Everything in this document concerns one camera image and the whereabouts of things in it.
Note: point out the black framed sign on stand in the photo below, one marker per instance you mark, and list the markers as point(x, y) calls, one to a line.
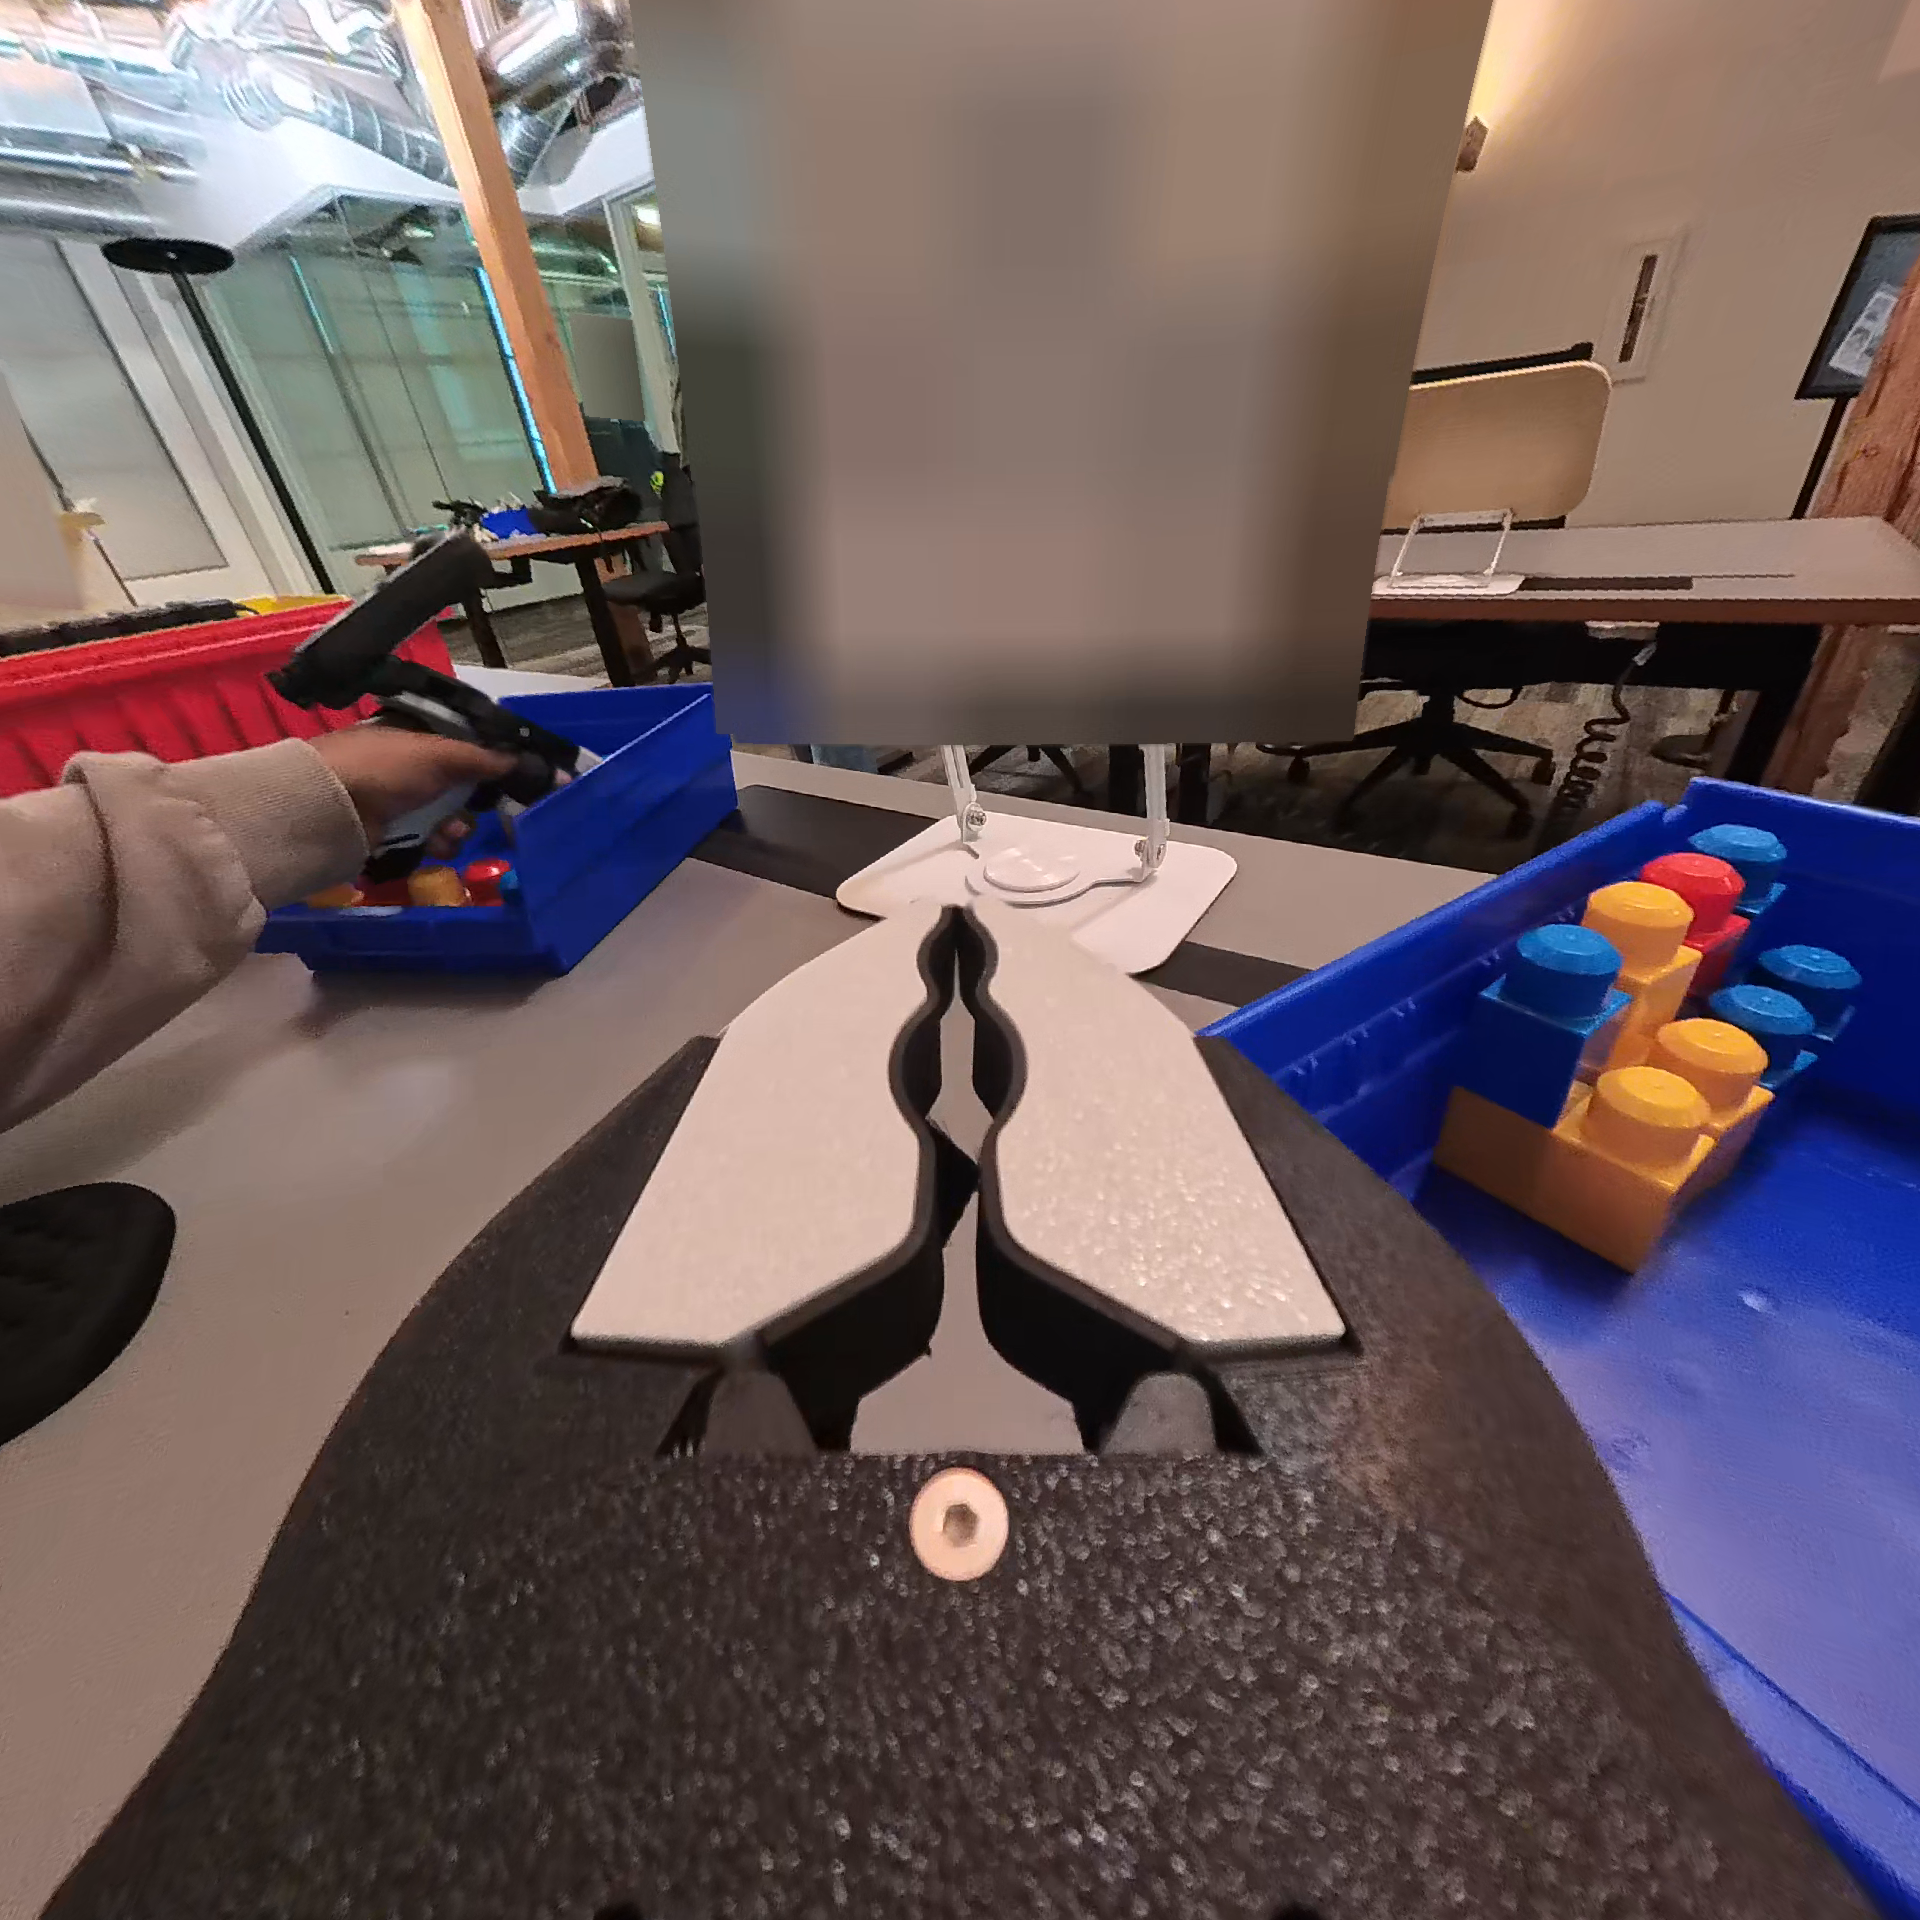
point(1874, 308)

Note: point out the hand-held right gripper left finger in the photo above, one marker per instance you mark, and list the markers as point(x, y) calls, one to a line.
point(749, 1186)

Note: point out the wooden pillar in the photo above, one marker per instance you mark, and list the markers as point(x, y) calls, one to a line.
point(511, 302)

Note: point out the white sign stand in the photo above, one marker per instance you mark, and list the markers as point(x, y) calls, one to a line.
point(1170, 900)

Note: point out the pile of colourful mega blocks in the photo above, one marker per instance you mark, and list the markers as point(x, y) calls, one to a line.
point(435, 888)

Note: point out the black plastic bin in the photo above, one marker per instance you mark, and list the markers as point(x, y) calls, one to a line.
point(105, 627)

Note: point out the silver ventilation duct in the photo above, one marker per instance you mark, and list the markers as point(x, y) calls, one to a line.
point(375, 76)

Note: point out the black floor lamp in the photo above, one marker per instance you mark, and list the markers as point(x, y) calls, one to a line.
point(165, 255)

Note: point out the red plastic bin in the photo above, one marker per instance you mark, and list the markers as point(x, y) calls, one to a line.
point(151, 706)

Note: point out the black bag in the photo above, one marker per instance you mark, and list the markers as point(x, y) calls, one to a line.
point(585, 508)

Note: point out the rough wooden post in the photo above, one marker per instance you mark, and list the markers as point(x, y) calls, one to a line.
point(1861, 601)

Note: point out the black wrist rest pad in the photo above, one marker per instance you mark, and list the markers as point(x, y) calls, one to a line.
point(68, 1291)

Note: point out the blue plastic bin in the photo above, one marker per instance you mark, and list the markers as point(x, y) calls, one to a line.
point(1769, 1426)
point(631, 810)

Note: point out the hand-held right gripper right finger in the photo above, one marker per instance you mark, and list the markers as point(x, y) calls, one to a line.
point(1156, 1186)

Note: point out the plain wooden board on stand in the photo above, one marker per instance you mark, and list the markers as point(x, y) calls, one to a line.
point(1500, 435)

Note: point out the person's left forearm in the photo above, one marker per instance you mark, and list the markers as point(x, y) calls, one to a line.
point(134, 900)

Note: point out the blue two-stud mega block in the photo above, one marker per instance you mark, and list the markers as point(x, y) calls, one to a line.
point(1808, 971)
point(1761, 1015)

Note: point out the black office chair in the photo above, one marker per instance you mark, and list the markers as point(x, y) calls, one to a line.
point(1426, 736)
point(667, 585)

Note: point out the cluttered wooden desk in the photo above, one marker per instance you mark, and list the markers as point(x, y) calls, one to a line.
point(511, 544)

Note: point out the red one-stud mega block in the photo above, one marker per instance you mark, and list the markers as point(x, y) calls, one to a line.
point(1692, 885)

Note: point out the person's left hand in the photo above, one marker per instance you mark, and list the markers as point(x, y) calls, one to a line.
point(397, 773)

